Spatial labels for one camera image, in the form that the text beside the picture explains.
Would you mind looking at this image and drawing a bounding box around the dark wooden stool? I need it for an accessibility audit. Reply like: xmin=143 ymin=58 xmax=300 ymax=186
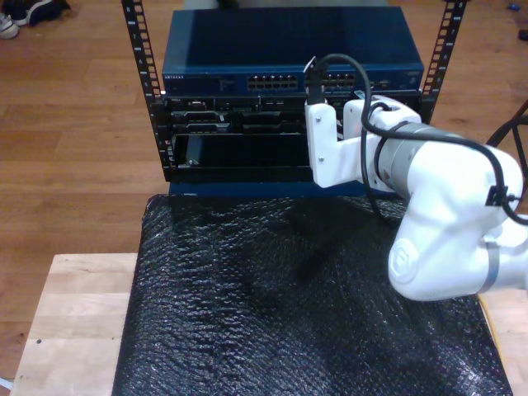
xmin=485 ymin=98 xmax=528 ymax=174

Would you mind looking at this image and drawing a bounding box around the black rack server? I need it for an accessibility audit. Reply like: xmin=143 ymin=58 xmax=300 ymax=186
xmin=150 ymin=93 xmax=422 ymax=137

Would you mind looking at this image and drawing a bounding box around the blue rack base board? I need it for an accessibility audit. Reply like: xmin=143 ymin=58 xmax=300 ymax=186
xmin=167 ymin=180 xmax=415 ymax=200

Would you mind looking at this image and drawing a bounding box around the black bubble wrap mat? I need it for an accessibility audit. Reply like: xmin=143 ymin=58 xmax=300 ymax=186
xmin=111 ymin=193 xmax=515 ymax=396

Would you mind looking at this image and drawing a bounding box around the dark blue sneaker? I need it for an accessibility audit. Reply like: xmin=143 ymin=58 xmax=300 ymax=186
xmin=10 ymin=0 xmax=71 ymax=26

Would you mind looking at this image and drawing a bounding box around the white sneaker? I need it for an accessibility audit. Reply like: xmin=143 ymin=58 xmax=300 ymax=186
xmin=0 ymin=12 xmax=21 ymax=40

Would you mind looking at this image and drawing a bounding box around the long black camera cable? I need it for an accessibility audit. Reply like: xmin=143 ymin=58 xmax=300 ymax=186
xmin=304 ymin=53 xmax=528 ymax=228

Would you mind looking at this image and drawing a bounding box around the blue network switch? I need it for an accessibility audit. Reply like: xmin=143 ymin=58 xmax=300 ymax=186
xmin=162 ymin=7 xmax=425 ymax=98

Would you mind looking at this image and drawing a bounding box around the black server rack frame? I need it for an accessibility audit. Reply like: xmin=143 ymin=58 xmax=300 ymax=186
xmin=120 ymin=0 xmax=469 ymax=185

